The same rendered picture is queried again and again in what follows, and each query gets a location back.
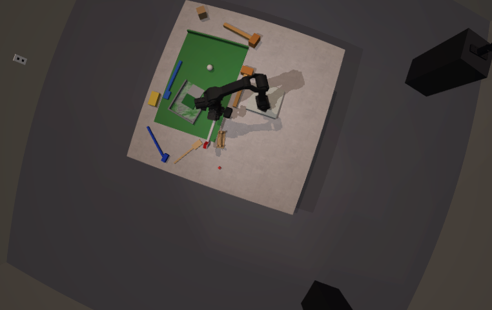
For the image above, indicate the green putting mat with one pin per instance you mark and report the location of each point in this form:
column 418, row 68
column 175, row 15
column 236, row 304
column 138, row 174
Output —
column 197, row 52

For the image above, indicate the yellow rectangular block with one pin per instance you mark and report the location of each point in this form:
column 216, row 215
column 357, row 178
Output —
column 154, row 98

